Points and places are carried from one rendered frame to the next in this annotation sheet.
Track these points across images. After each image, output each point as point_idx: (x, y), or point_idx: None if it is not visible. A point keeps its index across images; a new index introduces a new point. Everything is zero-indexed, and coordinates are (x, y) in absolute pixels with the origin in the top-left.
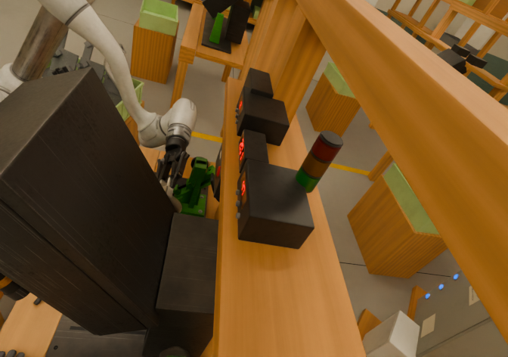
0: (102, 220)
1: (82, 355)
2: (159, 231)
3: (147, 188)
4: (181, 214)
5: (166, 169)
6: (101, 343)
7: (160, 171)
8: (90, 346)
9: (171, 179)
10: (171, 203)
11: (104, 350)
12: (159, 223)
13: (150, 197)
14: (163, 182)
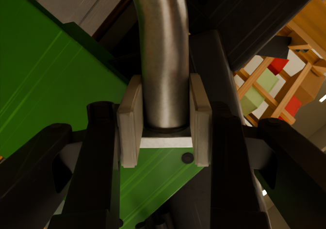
0: (268, 214)
1: (56, 8)
2: (241, 110)
3: (267, 213)
4: (256, 53)
5: (117, 223)
6: None
7: (33, 219)
8: (53, 1)
9: (210, 146)
10: (237, 101)
11: None
12: (243, 118)
13: (261, 190)
14: (136, 140)
